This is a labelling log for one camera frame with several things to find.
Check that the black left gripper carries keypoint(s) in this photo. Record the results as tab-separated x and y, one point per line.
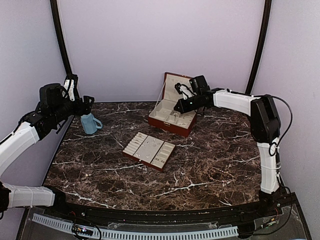
86	107

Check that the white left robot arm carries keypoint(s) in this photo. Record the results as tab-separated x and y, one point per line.
56	104

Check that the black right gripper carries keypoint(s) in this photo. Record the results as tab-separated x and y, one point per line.
183	109

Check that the white slotted cable duct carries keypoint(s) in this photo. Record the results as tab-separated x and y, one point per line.
124	231

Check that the light blue ceramic mug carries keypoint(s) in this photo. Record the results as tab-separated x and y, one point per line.
90	124

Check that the black corner frame post right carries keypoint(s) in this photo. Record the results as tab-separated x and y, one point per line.
260	46

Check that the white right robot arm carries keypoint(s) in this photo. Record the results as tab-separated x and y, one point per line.
265	125

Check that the black corner frame post left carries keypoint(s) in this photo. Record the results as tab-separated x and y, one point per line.
60	37

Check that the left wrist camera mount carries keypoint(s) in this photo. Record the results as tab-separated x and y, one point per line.
70	85

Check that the red open jewelry box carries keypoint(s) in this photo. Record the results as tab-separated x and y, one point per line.
163	116

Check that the red jewelry tray insert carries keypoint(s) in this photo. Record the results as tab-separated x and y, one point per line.
149	151

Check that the black corner frame post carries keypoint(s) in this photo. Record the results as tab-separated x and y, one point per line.
260	46
60	37

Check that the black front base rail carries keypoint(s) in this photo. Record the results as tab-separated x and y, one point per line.
239	214

